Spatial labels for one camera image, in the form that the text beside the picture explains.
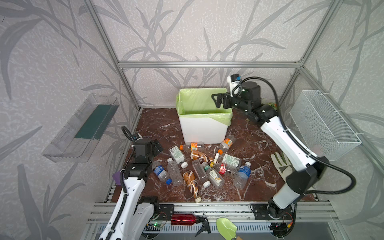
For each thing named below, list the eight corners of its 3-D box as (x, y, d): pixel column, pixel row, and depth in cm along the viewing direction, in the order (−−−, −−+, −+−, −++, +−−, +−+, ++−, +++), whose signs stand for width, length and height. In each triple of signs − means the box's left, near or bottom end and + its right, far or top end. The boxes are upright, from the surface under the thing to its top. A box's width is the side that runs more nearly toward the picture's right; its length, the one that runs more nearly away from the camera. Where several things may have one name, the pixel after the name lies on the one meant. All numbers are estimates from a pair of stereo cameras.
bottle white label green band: (216, 190, 82) (217, 187, 78) (200, 166, 90) (200, 162, 86) (224, 184, 84) (225, 181, 80) (208, 161, 92) (208, 157, 88)
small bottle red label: (218, 175, 87) (219, 172, 82) (218, 167, 90) (219, 163, 86) (226, 175, 87) (227, 172, 82) (225, 167, 90) (226, 163, 86)
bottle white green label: (180, 171, 89) (180, 168, 86) (167, 151, 97) (166, 148, 95) (190, 164, 91) (190, 162, 89) (176, 145, 100) (176, 142, 97)
